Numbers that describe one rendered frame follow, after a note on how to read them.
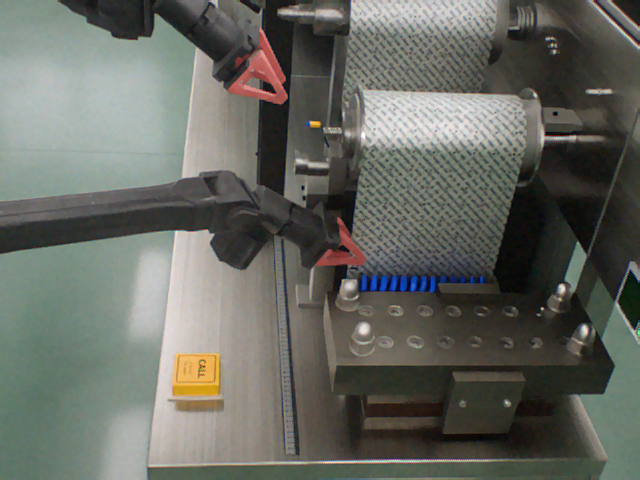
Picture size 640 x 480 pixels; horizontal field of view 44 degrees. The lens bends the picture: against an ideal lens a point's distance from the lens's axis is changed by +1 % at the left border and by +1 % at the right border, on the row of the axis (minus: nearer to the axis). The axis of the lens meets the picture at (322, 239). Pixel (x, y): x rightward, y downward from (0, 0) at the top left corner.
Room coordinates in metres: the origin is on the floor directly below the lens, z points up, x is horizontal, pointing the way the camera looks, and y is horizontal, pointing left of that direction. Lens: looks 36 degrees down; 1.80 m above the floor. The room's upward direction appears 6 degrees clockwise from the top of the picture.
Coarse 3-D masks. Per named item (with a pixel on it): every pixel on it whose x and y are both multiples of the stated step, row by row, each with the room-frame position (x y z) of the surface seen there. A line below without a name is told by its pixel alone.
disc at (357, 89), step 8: (352, 88) 1.10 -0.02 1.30; (360, 88) 1.04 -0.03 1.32; (360, 96) 1.03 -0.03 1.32; (360, 104) 1.02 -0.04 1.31; (360, 112) 1.01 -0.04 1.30; (360, 120) 1.00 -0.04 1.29; (360, 128) 1.00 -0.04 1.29; (360, 136) 0.99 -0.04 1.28; (360, 144) 0.98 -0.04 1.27; (360, 152) 0.98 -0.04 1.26; (360, 160) 0.98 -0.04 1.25; (360, 168) 0.98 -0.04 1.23; (352, 176) 1.01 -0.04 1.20
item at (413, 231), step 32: (384, 192) 0.99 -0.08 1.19; (416, 192) 1.00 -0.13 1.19; (448, 192) 1.01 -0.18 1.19; (480, 192) 1.01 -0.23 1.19; (512, 192) 1.02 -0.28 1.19; (384, 224) 0.99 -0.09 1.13; (416, 224) 1.00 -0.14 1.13; (448, 224) 1.01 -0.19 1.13; (480, 224) 1.01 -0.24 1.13; (352, 256) 0.99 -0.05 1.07; (384, 256) 0.99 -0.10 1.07; (416, 256) 1.00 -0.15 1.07; (448, 256) 1.01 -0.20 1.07; (480, 256) 1.01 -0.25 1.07
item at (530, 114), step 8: (352, 96) 1.08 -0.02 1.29; (352, 104) 1.08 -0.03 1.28; (528, 104) 1.08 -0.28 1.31; (528, 112) 1.06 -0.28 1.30; (528, 120) 1.05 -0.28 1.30; (528, 128) 1.04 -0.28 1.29; (536, 128) 1.04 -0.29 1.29; (528, 136) 1.03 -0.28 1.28; (536, 136) 1.04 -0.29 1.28; (528, 144) 1.03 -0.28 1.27; (528, 152) 1.03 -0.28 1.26; (352, 160) 1.02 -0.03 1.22; (528, 160) 1.03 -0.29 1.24; (352, 168) 1.01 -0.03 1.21; (528, 168) 1.03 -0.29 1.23
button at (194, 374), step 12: (180, 360) 0.87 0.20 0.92; (192, 360) 0.87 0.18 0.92; (204, 360) 0.88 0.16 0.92; (216, 360) 0.88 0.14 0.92; (180, 372) 0.85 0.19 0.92; (192, 372) 0.85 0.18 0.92; (204, 372) 0.85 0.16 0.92; (216, 372) 0.85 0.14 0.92; (180, 384) 0.82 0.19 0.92; (192, 384) 0.83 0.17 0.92; (204, 384) 0.83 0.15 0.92; (216, 384) 0.83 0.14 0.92
